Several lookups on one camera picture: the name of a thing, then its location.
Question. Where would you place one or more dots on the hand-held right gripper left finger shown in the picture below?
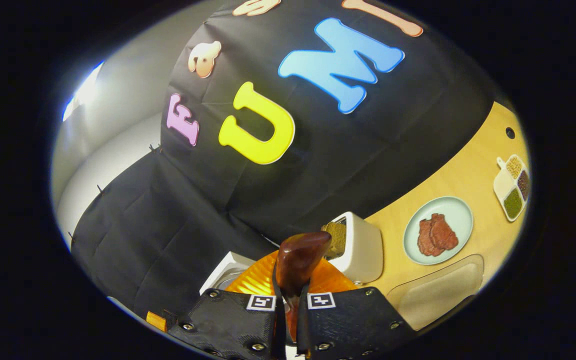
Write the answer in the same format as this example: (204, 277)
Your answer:
(233, 325)

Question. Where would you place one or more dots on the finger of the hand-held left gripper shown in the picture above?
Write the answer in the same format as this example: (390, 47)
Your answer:
(156, 321)

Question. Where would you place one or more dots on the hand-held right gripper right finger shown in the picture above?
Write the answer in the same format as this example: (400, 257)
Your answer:
(348, 325)

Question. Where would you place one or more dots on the white rice cooker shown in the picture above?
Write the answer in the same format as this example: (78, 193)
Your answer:
(223, 275)

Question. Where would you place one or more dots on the cream chopstick holder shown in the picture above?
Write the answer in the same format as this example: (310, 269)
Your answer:
(363, 250)

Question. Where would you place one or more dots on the reddish brown wooden spoon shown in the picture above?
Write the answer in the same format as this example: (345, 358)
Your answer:
(298, 260)

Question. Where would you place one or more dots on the beige rectangular tray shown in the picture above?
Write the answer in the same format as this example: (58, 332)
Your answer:
(438, 295)

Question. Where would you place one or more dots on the brown meat slice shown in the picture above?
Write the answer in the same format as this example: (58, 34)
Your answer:
(445, 232)
(425, 240)

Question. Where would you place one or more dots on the pale green round plate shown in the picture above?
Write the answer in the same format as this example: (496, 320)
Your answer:
(460, 215)

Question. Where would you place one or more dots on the black backdrop cloth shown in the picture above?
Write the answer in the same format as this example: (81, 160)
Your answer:
(393, 150)

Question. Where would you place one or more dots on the green beans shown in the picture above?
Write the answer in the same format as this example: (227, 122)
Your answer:
(513, 203)

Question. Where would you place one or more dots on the cream compartment grain dish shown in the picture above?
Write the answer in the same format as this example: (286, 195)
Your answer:
(502, 186)

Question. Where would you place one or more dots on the dark red beans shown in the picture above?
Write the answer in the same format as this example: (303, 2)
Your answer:
(523, 185)

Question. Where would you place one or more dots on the yellow beans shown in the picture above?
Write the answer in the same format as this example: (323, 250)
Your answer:
(513, 166)

